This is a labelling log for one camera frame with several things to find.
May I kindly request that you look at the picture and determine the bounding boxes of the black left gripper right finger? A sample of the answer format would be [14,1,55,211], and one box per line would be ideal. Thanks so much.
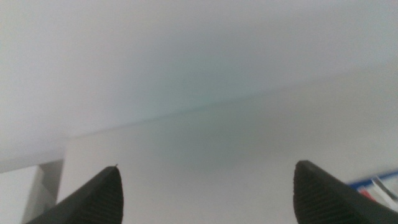
[293,160,398,224]

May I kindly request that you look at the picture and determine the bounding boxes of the blue and white packet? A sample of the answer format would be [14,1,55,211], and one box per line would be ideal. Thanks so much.
[347,169,398,213]

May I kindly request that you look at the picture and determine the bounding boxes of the white side table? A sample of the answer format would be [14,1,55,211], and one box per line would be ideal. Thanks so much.
[0,159,65,224]

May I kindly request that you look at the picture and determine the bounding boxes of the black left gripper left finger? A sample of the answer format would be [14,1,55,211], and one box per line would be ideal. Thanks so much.
[26,166,124,224]

